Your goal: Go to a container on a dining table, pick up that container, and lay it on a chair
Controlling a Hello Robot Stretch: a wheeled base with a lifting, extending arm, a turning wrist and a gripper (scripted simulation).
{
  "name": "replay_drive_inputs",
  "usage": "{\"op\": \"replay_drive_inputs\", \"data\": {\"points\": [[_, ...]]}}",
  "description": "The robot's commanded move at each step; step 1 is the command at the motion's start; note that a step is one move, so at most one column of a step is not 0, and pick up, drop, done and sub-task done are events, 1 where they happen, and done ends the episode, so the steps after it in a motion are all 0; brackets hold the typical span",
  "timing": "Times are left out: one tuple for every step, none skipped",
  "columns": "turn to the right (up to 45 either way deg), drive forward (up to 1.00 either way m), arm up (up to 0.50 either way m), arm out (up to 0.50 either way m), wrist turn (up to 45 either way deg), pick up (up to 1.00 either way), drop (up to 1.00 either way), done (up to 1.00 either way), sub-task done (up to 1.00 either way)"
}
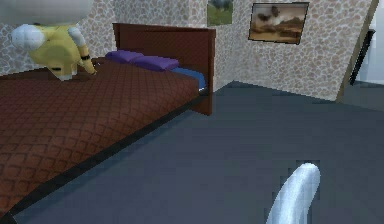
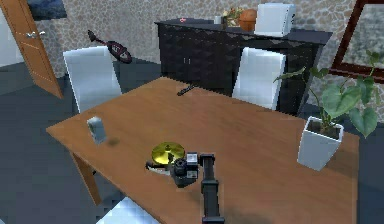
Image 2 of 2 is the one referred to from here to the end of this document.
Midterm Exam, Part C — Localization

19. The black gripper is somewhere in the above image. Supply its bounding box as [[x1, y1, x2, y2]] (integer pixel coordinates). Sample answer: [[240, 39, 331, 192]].
[[145, 158, 198, 189]]

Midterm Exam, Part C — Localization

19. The small flower plant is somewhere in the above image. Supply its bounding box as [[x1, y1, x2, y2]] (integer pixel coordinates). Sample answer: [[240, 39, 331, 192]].
[[221, 6, 245, 30]]

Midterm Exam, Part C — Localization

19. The white box appliance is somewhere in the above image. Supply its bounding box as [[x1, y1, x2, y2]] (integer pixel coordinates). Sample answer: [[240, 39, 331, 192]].
[[253, 2, 297, 38]]

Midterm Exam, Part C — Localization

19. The white chair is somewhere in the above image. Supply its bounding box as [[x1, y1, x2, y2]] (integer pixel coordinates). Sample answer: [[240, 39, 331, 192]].
[[95, 196, 161, 224], [62, 45, 123, 114], [231, 46, 287, 111]]

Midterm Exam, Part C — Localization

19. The black remote control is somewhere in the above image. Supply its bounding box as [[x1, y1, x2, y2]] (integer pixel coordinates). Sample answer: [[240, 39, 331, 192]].
[[176, 83, 199, 97]]

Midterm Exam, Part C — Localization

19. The brown wooden door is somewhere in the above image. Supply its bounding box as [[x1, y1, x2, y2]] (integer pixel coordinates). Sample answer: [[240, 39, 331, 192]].
[[0, 0, 65, 100]]

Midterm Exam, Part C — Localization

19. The dark blue framed picture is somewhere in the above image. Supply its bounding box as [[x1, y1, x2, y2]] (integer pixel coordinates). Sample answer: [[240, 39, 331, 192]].
[[26, 0, 68, 22]]

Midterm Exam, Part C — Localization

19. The green plant in white pot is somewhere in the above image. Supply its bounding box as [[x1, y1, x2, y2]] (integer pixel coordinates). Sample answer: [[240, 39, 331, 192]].
[[273, 49, 381, 172]]

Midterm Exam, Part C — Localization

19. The silver door handle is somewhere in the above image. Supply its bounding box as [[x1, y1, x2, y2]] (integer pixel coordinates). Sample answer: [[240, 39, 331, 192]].
[[25, 30, 47, 40]]

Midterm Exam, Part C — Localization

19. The brown framed window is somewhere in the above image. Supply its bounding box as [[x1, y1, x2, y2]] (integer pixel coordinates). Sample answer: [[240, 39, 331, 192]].
[[328, 0, 384, 85]]

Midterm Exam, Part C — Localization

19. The yellow round bowl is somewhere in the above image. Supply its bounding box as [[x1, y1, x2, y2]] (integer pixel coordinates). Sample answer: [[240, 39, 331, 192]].
[[151, 141, 186, 166]]

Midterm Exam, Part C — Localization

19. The brown wooden dining table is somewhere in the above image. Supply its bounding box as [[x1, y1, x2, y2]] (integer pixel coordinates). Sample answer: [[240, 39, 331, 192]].
[[45, 76, 361, 224]]

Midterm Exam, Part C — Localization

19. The black sideboard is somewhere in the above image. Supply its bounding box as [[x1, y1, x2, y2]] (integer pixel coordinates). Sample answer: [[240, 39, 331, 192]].
[[154, 17, 334, 117]]

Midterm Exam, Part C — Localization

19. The brown round pot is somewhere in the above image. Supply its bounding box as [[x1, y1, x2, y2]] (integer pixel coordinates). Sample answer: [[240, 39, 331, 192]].
[[237, 8, 259, 33]]

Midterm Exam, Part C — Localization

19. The grey cup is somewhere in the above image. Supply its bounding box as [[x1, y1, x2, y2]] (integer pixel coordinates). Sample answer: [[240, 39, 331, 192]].
[[86, 115, 108, 145]]

